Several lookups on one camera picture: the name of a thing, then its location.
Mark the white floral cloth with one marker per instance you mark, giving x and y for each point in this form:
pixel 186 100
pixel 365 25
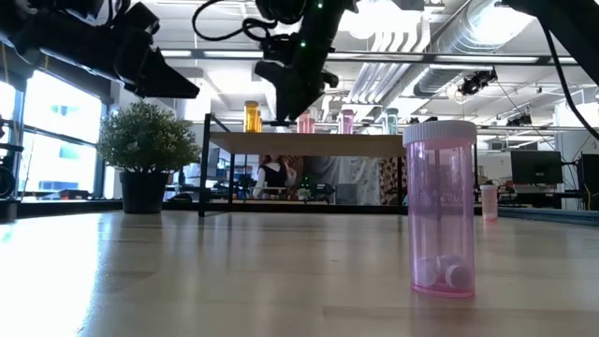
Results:
pixel 360 180

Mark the long overhead light bar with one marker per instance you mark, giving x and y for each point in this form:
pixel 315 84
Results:
pixel 224 54

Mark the large glass window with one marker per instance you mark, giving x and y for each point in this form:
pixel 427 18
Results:
pixel 61 140

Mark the black ceiling track lights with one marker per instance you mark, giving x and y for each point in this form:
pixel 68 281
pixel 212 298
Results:
pixel 477 82

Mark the leopard print cloth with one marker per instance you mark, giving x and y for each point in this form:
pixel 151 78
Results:
pixel 390 180

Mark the black aluminium rig frame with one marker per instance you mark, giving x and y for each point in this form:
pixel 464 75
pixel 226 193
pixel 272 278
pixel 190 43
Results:
pixel 70 206

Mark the wooden shelf black metal frame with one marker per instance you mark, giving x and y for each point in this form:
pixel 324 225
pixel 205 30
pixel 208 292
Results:
pixel 304 144

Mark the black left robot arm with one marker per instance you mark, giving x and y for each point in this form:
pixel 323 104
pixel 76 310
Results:
pixel 28 14

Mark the teal translucent pill bottle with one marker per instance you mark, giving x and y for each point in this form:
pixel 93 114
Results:
pixel 391 121

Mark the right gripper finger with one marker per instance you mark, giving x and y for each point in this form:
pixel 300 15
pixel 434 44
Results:
pixel 295 93

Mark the person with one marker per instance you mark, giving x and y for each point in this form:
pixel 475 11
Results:
pixel 273 178

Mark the black computer monitor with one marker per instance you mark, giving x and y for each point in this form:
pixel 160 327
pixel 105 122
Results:
pixel 590 180
pixel 536 167

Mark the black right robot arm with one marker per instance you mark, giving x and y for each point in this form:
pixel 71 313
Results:
pixel 571 23

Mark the artificial green potted plant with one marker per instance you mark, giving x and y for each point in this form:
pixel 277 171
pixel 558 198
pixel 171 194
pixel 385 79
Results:
pixel 145 140

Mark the pink translucent pill bottle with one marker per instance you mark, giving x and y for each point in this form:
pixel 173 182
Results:
pixel 346 122
pixel 440 210

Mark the orange translucent pill bottle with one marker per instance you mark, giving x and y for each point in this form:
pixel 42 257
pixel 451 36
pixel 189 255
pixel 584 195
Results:
pixel 251 119

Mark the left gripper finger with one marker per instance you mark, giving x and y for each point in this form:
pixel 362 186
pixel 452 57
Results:
pixel 159 79

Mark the silver ventilation duct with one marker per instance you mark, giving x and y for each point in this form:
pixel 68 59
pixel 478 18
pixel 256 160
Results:
pixel 468 42

